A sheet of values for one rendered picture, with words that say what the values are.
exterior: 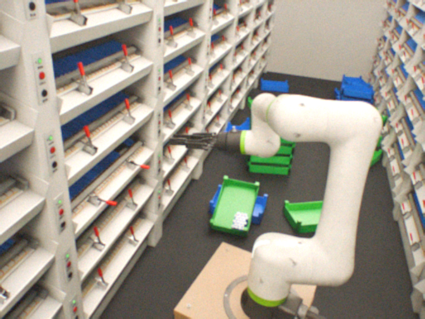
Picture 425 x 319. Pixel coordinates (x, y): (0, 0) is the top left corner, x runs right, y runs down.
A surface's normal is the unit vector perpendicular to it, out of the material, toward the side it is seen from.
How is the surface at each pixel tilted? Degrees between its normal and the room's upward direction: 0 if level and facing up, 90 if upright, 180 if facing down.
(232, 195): 27
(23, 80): 90
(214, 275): 2
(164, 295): 0
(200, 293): 2
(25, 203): 21
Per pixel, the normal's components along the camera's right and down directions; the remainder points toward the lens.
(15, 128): 0.41, -0.75
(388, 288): 0.07, -0.88
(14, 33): -0.28, 0.43
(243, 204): -0.07, -0.58
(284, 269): 0.04, 0.44
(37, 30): 0.96, 0.18
